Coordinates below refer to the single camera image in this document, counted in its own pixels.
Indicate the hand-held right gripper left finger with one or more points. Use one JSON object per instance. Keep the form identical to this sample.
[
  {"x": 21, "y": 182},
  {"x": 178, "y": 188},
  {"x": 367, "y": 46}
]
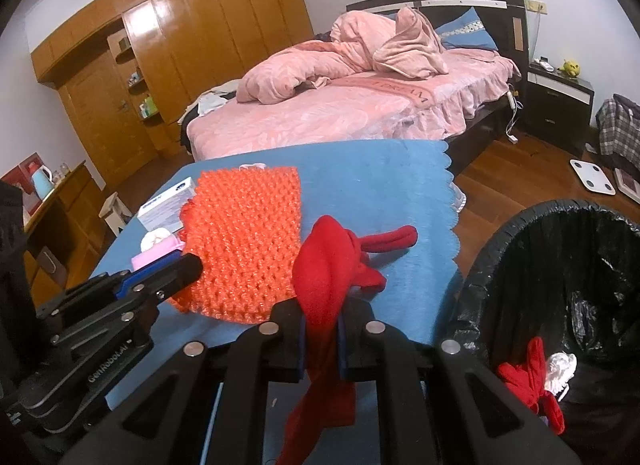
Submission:
[{"x": 280, "y": 345}]

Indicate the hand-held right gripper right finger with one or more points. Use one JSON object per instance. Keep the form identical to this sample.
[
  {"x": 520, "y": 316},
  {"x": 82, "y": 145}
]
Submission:
[{"x": 365, "y": 345}]

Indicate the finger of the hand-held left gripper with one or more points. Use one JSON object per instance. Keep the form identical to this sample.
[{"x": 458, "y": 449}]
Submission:
[
  {"x": 100, "y": 287},
  {"x": 170, "y": 272}
]

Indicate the pink soft pack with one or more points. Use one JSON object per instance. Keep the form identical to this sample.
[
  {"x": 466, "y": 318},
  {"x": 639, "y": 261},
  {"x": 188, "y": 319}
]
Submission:
[{"x": 155, "y": 257}]

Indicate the pale tissue ball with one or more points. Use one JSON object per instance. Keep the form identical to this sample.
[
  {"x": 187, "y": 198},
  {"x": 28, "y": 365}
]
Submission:
[{"x": 156, "y": 237}]

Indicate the white and blue box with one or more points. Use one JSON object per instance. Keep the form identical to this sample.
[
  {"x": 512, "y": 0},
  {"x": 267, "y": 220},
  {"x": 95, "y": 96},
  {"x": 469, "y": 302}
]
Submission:
[{"x": 165, "y": 207}]

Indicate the orange foam net sheet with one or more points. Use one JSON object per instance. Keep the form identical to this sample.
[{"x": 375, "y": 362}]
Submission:
[{"x": 240, "y": 245}]

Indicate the red fleece cloth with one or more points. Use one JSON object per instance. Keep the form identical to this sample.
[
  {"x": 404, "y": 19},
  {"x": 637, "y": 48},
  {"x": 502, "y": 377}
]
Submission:
[{"x": 322, "y": 265}]

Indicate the black round bin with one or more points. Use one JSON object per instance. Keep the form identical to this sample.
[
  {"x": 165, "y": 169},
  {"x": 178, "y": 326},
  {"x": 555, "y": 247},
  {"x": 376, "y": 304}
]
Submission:
[{"x": 505, "y": 220}]

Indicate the white plastic bag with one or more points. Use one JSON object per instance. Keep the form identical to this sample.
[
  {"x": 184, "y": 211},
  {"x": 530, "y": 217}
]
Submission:
[{"x": 560, "y": 370}]

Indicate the small pale stool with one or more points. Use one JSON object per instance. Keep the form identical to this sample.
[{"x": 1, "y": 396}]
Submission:
[{"x": 115, "y": 210}]

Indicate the wooden sideboard cabinet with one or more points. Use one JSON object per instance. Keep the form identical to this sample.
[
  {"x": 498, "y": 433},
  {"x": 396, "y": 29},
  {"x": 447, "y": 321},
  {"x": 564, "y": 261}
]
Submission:
[{"x": 65, "y": 215}]

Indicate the light blue kettle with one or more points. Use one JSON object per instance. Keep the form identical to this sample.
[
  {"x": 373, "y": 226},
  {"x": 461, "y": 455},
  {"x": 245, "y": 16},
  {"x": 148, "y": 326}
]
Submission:
[{"x": 42, "y": 185}]

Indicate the clear glass cups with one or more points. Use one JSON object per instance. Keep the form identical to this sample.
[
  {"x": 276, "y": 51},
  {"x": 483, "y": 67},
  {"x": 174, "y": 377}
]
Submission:
[{"x": 61, "y": 172}]

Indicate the white crumpled tissue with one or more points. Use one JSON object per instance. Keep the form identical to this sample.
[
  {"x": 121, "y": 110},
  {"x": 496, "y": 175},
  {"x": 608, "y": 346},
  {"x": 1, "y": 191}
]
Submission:
[{"x": 252, "y": 166}]

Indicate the red box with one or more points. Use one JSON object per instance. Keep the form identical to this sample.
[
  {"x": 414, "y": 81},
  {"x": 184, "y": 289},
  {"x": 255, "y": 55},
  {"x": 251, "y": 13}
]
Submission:
[{"x": 22, "y": 167}]

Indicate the blue fleece table cloth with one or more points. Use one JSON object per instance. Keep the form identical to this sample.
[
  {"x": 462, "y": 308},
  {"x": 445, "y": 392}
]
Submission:
[{"x": 375, "y": 185}]

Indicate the wooden door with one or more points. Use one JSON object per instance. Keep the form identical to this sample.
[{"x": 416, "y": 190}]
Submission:
[{"x": 105, "y": 120}]

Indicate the white lace table cover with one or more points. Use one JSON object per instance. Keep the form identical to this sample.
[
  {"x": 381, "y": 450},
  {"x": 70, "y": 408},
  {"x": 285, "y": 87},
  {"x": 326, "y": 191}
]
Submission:
[{"x": 457, "y": 197}]

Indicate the pile of light clothes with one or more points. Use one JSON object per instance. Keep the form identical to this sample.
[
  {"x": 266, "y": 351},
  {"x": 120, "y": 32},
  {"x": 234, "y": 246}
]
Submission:
[{"x": 210, "y": 102}]

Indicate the small shelf bottles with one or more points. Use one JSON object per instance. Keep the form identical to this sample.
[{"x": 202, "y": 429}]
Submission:
[{"x": 135, "y": 79}]

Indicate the bed with pink sheets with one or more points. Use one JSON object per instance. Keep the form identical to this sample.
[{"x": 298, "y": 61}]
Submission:
[
  {"x": 480, "y": 130},
  {"x": 325, "y": 120}
]

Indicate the pink duvet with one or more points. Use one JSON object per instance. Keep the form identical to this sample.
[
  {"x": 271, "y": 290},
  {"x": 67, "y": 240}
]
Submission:
[{"x": 280, "y": 75}]

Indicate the small brown box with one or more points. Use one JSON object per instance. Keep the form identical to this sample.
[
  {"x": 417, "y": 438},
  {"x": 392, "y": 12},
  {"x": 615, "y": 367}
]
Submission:
[{"x": 124, "y": 44}]

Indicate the wooden wardrobe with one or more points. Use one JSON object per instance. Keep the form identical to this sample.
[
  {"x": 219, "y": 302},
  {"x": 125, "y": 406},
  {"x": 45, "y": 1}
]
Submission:
[{"x": 210, "y": 30}]

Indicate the dark clothes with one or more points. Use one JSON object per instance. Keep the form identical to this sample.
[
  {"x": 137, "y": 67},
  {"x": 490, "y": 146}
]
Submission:
[{"x": 324, "y": 38}]

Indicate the white bathroom scale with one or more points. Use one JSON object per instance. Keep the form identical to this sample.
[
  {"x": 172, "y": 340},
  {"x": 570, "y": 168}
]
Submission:
[{"x": 592, "y": 175}]

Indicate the white power strip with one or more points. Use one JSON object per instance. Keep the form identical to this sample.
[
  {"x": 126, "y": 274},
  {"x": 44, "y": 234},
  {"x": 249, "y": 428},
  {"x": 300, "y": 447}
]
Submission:
[{"x": 511, "y": 100}]

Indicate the light pink blanket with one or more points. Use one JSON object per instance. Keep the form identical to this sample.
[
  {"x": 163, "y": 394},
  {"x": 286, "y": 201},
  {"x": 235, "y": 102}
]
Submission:
[{"x": 410, "y": 50}]

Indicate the small white card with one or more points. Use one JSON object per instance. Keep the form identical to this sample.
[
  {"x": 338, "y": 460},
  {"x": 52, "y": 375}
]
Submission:
[{"x": 591, "y": 148}]

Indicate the dark nightstand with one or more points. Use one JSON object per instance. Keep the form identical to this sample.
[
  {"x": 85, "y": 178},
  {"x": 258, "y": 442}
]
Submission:
[{"x": 555, "y": 105}]

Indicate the large blue pillow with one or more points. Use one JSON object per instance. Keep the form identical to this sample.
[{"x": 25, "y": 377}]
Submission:
[{"x": 470, "y": 32}]

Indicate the white remote control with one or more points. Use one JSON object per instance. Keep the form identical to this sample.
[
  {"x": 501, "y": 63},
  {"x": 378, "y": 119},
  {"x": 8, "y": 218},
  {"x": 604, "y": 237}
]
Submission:
[{"x": 542, "y": 64}]

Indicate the plaid cloth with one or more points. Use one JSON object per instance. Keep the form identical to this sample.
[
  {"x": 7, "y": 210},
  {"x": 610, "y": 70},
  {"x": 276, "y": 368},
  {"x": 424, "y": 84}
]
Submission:
[{"x": 620, "y": 130}]

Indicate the yellow plush toy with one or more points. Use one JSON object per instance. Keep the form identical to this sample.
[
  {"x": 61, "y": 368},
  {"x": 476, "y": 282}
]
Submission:
[{"x": 570, "y": 67}]

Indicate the dark bag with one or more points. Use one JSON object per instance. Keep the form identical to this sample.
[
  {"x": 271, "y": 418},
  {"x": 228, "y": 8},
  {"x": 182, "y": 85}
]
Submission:
[{"x": 627, "y": 101}]

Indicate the wall socket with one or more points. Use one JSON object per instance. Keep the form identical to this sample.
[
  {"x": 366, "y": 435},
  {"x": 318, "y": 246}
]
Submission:
[{"x": 536, "y": 6}]

